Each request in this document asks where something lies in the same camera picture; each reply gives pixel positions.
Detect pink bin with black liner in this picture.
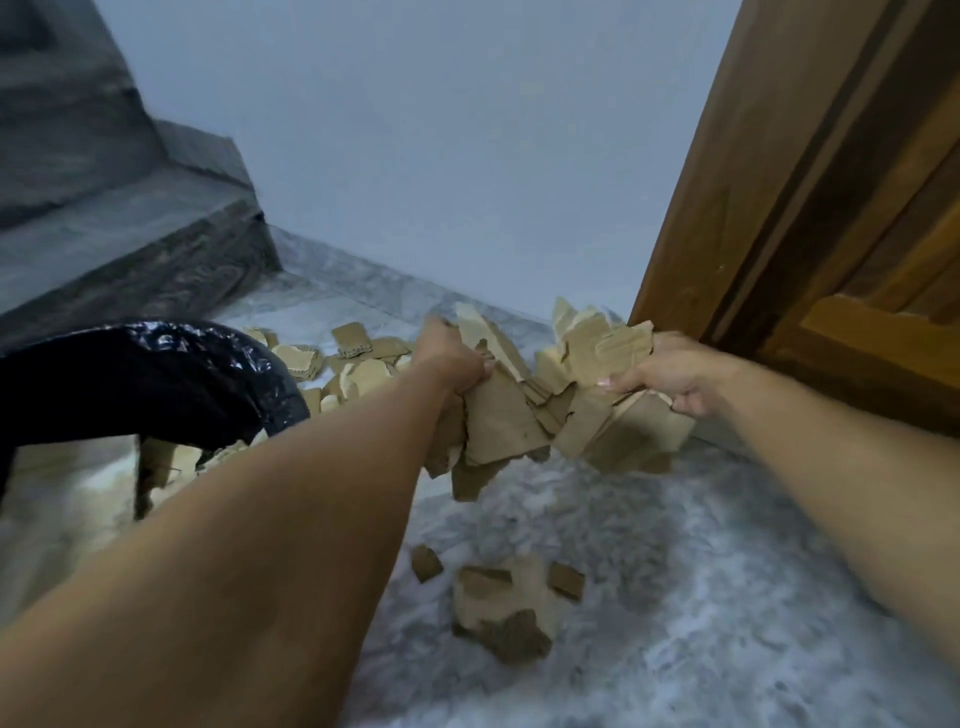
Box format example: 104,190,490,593
0,320,310,519

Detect torn corrugated paper piece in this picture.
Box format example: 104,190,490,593
551,296,655,391

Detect person's right forearm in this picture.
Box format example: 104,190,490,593
704,359,960,646

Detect person's right hand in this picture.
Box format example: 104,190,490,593
599,331,740,420

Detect cardboard scraps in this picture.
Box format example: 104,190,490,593
136,427,273,519

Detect person's left forearm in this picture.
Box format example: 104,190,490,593
0,367,466,728

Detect brown wooden door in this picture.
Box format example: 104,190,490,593
628,0,960,436

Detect grey granite staircase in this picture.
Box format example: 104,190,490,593
0,0,285,354

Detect small brown paper piece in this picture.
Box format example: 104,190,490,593
410,545,445,585

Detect person's left hand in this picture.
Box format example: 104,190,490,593
412,314,496,399

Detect torn brown paper piece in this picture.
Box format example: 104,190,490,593
423,301,553,504
551,388,699,475

